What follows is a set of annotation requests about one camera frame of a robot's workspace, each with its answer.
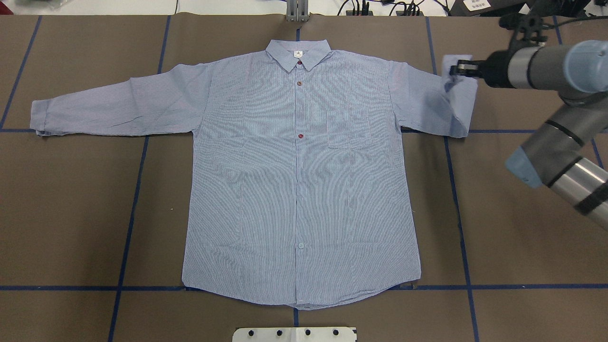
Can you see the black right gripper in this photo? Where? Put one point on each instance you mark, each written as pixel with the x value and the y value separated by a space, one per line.
pixel 496 69

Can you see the light blue striped shirt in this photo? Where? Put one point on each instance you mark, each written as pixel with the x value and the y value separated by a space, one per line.
pixel 299 191

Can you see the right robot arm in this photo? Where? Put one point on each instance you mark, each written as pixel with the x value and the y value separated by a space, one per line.
pixel 551 156

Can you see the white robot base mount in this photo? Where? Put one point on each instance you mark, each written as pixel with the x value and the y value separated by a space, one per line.
pixel 296 334

